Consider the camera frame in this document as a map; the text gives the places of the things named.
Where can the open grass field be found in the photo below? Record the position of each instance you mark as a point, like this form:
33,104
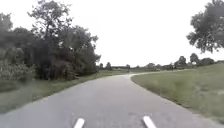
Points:
190,86

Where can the wood of trees and bushes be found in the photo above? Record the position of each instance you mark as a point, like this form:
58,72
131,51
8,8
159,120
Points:
50,53

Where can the robot's own part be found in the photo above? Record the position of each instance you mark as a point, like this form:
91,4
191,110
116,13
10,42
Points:
79,123
149,122

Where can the distant row of trees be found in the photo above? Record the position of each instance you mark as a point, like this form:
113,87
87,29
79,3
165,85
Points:
160,65

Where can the large lone tree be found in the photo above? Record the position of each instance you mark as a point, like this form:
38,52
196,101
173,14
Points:
210,28

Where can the grass verge beside wood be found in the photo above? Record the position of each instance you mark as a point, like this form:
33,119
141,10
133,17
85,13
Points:
36,90

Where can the grey asphalt path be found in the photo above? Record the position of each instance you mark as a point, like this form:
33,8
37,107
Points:
110,100

